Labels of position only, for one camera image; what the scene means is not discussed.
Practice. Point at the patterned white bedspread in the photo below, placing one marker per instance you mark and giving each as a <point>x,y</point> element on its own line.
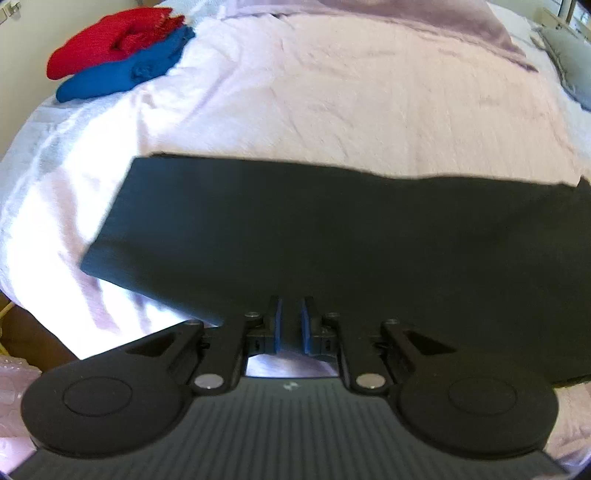
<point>340,90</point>

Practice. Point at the black shorts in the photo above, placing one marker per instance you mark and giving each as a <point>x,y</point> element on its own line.
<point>497,265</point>

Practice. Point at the folded blue garment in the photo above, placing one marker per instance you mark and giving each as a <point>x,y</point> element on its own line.
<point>122,76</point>

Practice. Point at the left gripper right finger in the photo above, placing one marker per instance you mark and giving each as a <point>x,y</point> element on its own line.
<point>309,325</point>

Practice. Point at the folded red garment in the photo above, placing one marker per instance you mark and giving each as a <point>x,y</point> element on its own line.
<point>113,38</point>

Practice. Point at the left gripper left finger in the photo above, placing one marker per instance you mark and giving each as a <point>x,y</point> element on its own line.
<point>274,315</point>

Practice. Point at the grey square cushion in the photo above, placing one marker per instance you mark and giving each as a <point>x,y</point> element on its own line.
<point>571,57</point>

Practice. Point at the lilac fleece blanket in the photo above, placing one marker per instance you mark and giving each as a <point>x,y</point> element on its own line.
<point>469,21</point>

